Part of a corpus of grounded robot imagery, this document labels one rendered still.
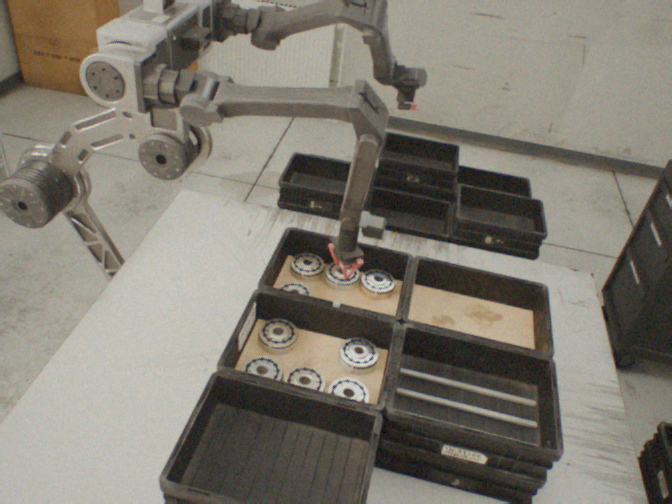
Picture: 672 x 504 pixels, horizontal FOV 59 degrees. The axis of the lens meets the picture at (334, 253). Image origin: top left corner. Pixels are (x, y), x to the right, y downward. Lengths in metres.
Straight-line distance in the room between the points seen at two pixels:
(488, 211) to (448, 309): 1.22
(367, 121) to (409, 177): 1.80
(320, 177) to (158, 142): 1.36
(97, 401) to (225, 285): 0.55
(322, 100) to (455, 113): 3.39
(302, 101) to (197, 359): 0.83
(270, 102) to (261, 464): 0.78
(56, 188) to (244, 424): 1.02
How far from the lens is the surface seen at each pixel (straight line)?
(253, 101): 1.31
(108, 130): 1.94
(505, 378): 1.68
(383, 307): 1.76
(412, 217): 2.98
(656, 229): 2.92
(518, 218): 2.98
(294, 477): 1.38
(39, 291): 3.12
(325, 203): 2.70
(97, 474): 1.57
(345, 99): 1.24
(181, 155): 1.73
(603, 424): 1.89
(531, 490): 1.58
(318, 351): 1.61
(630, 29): 4.53
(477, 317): 1.82
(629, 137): 4.82
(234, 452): 1.41
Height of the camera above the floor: 2.01
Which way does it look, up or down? 38 degrees down
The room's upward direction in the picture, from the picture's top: 8 degrees clockwise
